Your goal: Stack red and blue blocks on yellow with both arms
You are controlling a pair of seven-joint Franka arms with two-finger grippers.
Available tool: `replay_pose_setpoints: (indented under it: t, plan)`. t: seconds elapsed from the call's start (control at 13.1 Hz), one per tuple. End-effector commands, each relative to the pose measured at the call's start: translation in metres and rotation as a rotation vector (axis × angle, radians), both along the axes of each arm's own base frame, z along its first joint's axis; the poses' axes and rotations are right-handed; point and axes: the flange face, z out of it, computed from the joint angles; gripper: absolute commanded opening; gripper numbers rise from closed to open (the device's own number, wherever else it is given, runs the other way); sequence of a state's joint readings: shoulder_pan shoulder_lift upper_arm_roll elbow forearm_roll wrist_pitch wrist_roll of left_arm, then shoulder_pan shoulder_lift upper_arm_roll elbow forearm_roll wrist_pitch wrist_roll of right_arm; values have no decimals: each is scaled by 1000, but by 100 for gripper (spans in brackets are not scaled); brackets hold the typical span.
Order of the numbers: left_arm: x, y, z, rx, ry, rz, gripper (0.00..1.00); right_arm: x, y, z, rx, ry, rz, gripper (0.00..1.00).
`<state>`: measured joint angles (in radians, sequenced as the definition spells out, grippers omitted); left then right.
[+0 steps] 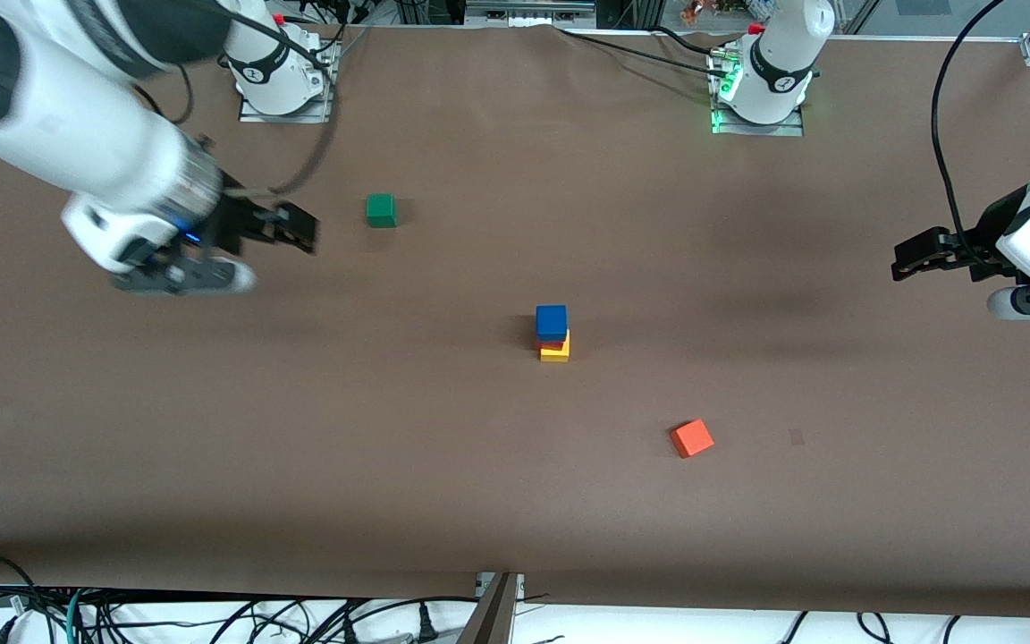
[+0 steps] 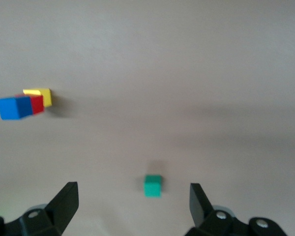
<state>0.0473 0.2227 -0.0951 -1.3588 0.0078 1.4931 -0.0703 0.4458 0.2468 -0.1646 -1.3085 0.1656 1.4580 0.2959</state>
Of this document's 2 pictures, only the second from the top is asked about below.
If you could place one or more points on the green cube block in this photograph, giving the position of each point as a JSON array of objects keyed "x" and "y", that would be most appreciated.
[{"x": 152, "y": 186}]

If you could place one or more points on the brown table cover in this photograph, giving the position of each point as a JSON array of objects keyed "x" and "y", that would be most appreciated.
[{"x": 186, "y": 98}]

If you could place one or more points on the red cube block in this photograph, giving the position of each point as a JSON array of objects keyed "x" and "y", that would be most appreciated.
[{"x": 38, "y": 104}]

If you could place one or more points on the blue cube block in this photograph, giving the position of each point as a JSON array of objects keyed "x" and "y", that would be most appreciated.
[{"x": 12, "y": 108}]

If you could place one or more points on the yellow cube block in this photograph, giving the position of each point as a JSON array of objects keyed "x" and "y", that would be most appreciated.
[{"x": 46, "y": 97}]

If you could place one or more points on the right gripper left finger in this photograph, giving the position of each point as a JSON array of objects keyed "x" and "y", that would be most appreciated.
[{"x": 61, "y": 209}]

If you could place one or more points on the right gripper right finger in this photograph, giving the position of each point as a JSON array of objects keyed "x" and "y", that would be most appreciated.
[{"x": 201, "y": 211}]

